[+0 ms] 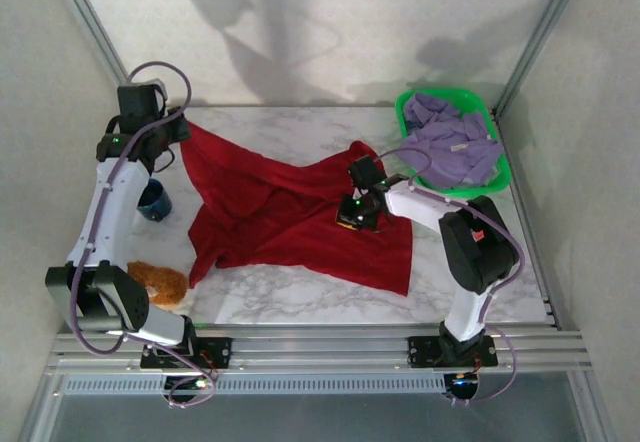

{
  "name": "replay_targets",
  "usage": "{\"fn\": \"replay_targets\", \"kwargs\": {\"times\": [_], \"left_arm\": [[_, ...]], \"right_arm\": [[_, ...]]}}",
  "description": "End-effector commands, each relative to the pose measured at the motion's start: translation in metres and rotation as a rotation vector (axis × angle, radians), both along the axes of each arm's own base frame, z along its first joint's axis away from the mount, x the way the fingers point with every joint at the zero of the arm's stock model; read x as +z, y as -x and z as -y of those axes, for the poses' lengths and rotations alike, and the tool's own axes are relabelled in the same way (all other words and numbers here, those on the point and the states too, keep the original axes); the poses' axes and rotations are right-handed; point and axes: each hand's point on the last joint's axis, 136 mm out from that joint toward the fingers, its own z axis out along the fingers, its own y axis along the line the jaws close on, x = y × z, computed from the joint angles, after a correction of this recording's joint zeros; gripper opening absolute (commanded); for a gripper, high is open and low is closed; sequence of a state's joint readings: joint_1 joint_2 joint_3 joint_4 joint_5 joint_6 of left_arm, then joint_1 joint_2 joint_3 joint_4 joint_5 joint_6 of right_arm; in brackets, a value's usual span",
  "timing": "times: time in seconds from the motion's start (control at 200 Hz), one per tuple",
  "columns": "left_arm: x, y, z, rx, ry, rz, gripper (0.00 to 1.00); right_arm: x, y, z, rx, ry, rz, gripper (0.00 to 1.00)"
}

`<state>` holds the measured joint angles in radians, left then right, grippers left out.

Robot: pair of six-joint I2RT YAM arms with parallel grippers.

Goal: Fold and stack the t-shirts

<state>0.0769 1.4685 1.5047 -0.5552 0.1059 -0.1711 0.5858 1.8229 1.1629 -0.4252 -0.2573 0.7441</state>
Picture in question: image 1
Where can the purple t-shirt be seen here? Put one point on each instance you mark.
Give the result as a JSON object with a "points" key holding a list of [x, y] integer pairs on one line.
{"points": [[450, 147]]}

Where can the red t-shirt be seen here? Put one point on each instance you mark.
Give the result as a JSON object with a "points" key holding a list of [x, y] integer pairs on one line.
{"points": [[300, 222]]}

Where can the brown plush toy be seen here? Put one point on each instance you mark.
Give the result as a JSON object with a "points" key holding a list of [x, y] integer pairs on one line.
{"points": [[165, 282]]}

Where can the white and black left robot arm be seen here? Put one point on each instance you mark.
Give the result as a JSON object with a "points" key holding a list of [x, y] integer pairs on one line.
{"points": [[115, 202]]}

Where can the aluminium frame post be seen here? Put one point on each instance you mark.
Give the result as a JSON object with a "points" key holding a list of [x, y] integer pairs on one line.
{"points": [[540, 37], [100, 39]]}

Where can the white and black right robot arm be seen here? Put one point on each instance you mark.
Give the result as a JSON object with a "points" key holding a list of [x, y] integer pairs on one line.
{"points": [[470, 307]]}

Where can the dark blue mug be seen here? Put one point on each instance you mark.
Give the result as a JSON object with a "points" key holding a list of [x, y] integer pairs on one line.
{"points": [[157, 207]]}

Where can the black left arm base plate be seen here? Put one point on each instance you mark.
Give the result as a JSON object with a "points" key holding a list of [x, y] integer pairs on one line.
{"points": [[215, 352]]}

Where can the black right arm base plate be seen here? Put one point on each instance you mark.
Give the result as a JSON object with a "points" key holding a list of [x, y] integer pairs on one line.
{"points": [[425, 352]]}

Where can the green plastic basket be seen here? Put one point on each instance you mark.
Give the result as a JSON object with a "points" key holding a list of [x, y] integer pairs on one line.
{"points": [[452, 193]]}

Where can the aluminium frame rail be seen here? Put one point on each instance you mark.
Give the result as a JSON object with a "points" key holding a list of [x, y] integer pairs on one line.
{"points": [[320, 347]]}

